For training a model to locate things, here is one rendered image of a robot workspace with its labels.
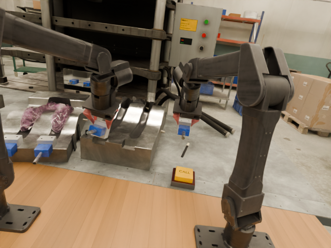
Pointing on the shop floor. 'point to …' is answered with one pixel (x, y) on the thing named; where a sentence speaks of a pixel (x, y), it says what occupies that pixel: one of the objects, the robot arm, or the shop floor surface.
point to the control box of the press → (193, 33)
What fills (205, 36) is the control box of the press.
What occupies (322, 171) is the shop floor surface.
